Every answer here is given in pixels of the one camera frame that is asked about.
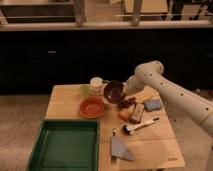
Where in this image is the dark purple bowl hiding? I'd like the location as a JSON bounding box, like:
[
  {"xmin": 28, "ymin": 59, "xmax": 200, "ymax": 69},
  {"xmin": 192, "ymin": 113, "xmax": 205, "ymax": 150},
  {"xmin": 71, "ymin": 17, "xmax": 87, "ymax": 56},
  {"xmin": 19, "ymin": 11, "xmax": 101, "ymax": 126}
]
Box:
[{"xmin": 104, "ymin": 80, "xmax": 125, "ymax": 104}]

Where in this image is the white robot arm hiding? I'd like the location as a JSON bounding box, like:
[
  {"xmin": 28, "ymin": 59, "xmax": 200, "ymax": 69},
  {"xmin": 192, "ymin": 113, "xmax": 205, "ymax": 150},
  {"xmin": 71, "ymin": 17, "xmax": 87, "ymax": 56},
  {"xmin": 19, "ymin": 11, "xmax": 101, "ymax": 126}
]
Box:
[{"xmin": 123, "ymin": 61, "xmax": 213, "ymax": 171}]

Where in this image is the white cup stack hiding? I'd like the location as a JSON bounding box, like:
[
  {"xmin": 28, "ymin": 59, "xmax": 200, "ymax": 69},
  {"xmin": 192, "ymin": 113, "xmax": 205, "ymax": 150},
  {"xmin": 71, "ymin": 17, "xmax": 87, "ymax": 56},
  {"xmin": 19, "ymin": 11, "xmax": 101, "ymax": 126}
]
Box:
[{"xmin": 90, "ymin": 77, "xmax": 103, "ymax": 94}]

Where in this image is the green plastic tray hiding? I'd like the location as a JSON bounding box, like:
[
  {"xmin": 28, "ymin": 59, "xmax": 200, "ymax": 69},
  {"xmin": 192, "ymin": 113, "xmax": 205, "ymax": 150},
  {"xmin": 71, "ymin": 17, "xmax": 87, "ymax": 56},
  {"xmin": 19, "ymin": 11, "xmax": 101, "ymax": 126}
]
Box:
[{"xmin": 26, "ymin": 120, "xmax": 100, "ymax": 171}]

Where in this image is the light green cup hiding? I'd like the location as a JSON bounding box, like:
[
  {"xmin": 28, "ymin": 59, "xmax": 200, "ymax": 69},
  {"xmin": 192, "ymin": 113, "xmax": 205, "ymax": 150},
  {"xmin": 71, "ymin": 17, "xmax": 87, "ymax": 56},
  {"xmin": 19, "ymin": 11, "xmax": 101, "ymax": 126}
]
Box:
[{"xmin": 79, "ymin": 85, "xmax": 90, "ymax": 97}]

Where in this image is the brown grape bunch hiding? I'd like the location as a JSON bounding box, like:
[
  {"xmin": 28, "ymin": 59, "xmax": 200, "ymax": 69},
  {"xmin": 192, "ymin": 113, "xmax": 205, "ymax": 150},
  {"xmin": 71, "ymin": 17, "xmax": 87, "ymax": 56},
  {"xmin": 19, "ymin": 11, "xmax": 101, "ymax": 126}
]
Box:
[{"xmin": 117, "ymin": 97, "xmax": 136, "ymax": 110}]

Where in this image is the orange bowl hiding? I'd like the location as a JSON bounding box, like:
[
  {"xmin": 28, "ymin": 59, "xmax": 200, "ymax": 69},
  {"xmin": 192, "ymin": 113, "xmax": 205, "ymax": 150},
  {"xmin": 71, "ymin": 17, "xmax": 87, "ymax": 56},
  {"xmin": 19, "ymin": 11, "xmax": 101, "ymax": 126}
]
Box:
[{"xmin": 79, "ymin": 96, "xmax": 104, "ymax": 119}]

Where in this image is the orange fruit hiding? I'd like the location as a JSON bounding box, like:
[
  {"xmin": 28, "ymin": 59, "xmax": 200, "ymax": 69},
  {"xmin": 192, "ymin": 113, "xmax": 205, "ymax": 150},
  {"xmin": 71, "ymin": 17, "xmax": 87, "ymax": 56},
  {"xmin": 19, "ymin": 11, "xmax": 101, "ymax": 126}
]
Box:
[{"xmin": 119, "ymin": 109, "xmax": 131, "ymax": 121}]

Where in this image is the brown rectangular block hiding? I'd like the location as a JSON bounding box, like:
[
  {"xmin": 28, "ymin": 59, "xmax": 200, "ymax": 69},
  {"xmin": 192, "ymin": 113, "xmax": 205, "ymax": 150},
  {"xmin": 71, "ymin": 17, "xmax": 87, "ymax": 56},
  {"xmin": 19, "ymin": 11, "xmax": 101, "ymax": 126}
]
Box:
[{"xmin": 130, "ymin": 103, "xmax": 144, "ymax": 123}]

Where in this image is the blue sponge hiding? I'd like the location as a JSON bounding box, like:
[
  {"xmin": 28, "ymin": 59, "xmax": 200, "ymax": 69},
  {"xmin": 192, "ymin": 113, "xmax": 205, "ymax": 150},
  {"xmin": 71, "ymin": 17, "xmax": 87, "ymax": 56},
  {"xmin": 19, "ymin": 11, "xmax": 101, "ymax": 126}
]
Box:
[{"xmin": 144, "ymin": 99, "xmax": 162, "ymax": 111}]

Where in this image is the white dish brush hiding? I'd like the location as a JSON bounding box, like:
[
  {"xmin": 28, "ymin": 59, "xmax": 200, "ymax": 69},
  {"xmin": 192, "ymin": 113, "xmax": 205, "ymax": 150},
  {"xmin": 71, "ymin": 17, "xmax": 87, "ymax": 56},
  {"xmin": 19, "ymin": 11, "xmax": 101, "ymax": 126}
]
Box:
[{"xmin": 122, "ymin": 118, "xmax": 159, "ymax": 135}]

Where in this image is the blue folded cloth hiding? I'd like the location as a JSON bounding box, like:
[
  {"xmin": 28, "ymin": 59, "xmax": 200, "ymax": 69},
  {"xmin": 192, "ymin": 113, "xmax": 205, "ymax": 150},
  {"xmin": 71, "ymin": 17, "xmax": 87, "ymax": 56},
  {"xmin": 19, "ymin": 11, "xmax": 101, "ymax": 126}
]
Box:
[{"xmin": 111, "ymin": 136, "xmax": 135, "ymax": 161}]

